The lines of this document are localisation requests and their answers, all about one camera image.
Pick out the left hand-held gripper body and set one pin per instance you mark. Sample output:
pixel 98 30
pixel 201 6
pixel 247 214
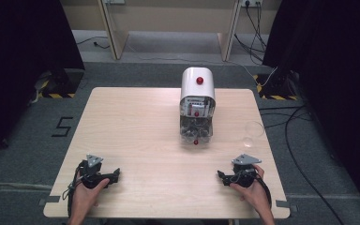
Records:
pixel 91 175

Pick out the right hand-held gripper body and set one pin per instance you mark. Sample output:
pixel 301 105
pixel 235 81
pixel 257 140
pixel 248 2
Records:
pixel 244 175

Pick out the person's right hand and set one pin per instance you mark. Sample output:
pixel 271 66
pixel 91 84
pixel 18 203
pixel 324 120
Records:
pixel 255 194

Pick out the person's left hand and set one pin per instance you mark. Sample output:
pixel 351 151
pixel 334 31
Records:
pixel 87 197

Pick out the clear glass cup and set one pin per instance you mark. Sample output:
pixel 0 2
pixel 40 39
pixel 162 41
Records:
pixel 253 131

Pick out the black tape strip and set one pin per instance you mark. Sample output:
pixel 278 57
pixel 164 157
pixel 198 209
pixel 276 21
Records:
pixel 50 200
pixel 285 205

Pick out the white cabinet with red knobs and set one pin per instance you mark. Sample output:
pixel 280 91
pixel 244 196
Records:
pixel 197 93

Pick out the stand base with hazard tape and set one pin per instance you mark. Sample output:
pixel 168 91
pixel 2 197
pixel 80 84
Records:
pixel 278 90
pixel 63 84

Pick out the black curtain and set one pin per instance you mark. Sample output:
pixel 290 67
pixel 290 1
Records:
pixel 334 78
pixel 18 62

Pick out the wooden stand leg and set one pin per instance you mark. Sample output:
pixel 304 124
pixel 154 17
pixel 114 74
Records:
pixel 115 31
pixel 228 34

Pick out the white wall socket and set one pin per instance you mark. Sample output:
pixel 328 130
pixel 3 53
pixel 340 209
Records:
pixel 252 2

